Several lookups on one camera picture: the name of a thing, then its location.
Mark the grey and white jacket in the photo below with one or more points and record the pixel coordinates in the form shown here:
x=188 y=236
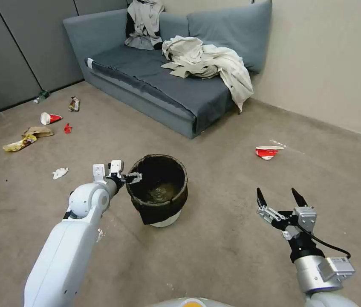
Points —
x=143 y=19

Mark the crumpled snack wrapper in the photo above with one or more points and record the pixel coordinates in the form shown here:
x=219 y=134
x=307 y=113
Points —
x=74 y=104

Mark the yellow snack wrapper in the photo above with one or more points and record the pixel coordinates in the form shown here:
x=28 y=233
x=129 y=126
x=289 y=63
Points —
x=19 y=144

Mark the crushed red white cup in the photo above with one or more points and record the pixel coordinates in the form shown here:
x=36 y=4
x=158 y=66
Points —
x=268 y=152

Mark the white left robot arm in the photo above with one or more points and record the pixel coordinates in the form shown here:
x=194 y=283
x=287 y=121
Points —
x=65 y=249

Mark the white sofa label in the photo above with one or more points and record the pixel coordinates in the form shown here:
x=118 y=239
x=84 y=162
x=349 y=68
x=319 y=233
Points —
x=89 y=62

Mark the brown paper bag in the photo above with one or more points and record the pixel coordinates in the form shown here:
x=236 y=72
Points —
x=39 y=131

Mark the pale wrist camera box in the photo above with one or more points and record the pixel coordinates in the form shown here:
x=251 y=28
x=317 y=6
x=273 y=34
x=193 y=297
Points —
x=116 y=166
x=305 y=218

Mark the white round trash can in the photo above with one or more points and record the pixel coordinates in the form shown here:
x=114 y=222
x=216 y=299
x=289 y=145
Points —
x=167 y=221

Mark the blue-grey sofa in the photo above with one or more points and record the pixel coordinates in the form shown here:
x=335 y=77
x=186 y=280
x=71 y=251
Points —
x=110 y=28

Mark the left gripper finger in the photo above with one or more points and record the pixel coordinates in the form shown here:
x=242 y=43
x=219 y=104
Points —
x=136 y=175
x=129 y=181

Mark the beige crumpled shirt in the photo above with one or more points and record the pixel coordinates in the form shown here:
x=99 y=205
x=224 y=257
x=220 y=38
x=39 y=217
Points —
x=218 y=62

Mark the green plastic bottle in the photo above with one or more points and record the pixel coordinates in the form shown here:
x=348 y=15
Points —
x=42 y=96

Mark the white crumpled tissue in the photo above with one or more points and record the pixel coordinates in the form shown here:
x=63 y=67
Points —
x=59 y=173

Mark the red white paper cup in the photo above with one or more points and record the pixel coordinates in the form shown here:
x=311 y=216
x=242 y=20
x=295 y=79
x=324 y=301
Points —
x=50 y=118

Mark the large blue-grey back cushion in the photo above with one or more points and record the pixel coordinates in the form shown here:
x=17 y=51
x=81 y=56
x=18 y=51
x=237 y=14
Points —
x=231 y=28

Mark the black bin liner bag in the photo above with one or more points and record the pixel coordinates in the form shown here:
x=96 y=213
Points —
x=153 y=211

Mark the small blue-grey back cushion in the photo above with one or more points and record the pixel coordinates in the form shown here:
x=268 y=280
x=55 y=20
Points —
x=172 y=28

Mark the white robot front shell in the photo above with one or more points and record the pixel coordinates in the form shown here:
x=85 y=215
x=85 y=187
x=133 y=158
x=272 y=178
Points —
x=186 y=302

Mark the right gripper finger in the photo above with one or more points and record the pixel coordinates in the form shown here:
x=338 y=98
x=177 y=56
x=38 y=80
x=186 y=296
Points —
x=299 y=198
x=267 y=211

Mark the dark grey seat cover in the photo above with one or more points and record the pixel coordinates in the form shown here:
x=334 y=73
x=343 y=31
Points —
x=154 y=80

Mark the small white paper scrap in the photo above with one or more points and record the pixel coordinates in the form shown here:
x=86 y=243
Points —
x=99 y=235

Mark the small red plastic scrap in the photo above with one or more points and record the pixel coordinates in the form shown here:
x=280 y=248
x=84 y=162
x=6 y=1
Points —
x=68 y=128

